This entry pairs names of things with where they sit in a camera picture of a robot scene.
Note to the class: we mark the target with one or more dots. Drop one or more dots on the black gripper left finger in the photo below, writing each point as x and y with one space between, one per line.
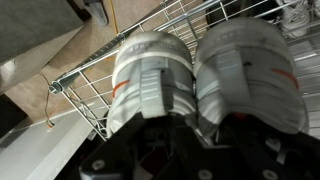
139 150

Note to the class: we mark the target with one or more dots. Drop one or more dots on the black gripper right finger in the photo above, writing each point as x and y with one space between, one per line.
254 150

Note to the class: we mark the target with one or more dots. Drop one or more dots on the white sneaker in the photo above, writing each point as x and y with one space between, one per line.
244 66
153 77
295 17

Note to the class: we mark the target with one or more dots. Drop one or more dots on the white sneaker front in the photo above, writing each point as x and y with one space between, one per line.
244 66

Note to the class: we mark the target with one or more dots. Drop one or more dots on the chrome wire shoe rack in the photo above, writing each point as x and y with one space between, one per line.
189 22

